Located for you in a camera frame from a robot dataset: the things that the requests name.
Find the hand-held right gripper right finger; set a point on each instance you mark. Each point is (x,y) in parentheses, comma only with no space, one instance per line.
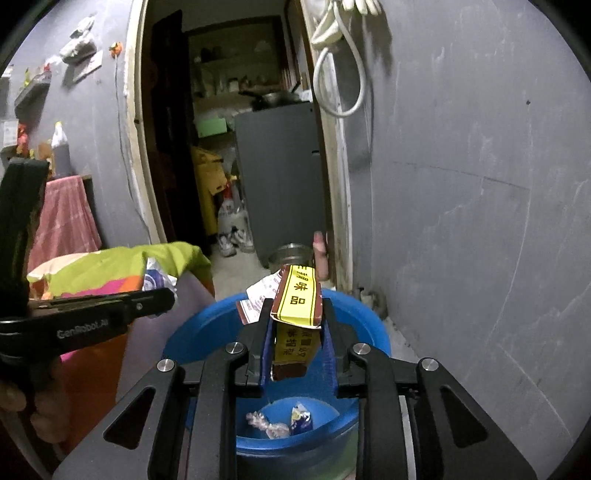
(328,355)

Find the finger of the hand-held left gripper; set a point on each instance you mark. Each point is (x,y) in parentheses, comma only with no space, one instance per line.
(152,302)

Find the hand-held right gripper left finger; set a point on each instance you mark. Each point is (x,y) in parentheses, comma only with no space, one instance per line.
(267,355)

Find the blue plastic basin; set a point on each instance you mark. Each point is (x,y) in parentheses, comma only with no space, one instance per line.
(207,327)

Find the yellow and brown carton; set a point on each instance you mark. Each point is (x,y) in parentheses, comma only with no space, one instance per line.
(298,295)

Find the person's left hand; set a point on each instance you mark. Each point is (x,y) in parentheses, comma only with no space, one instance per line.
(51,415)

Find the white and blue plastic wrapper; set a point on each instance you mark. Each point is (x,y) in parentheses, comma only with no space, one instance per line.
(159,277)

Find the pink towel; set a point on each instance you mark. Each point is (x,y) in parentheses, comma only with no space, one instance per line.
(64,217)

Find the white and red paper packet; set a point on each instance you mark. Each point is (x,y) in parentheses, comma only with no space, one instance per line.
(258,295)

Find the colourful patchwork blanket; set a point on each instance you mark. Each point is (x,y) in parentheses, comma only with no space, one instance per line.
(92,272)

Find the blue candy wrapper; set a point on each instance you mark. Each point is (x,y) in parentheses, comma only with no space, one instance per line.
(300,417)

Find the silver candy wrapper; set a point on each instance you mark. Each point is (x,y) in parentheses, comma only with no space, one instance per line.
(268,427)

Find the white bottle with yellow cap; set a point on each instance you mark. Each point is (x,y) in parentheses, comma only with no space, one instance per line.
(60,152)

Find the white shoe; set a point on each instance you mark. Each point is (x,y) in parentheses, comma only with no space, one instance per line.
(244,239)
(227,244)

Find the metal bowl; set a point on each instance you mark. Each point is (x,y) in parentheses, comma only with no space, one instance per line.
(291,254)

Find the white bottle with red cap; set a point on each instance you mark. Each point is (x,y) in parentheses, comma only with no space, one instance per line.
(228,207)

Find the yellow bag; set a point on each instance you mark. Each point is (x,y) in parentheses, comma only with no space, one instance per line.
(205,184)

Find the grey refrigerator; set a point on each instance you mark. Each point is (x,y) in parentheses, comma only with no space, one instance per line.
(281,184)

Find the paper sheet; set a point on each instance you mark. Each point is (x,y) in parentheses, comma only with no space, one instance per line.
(85,68)

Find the green box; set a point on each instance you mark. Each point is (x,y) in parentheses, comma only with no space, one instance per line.
(210,127)

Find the white plastic bag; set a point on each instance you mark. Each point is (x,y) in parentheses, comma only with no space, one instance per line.
(78,46)

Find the frying pan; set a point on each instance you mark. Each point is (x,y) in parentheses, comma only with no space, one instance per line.
(272,98)

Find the wooden storage shelf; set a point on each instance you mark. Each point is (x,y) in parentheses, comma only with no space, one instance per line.
(231,69)

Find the wall shelf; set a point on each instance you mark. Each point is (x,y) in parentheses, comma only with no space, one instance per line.
(32,94)

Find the white door frame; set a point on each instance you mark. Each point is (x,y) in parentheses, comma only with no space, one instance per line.
(138,138)

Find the orange wall decoration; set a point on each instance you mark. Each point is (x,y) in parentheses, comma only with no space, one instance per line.
(115,48)

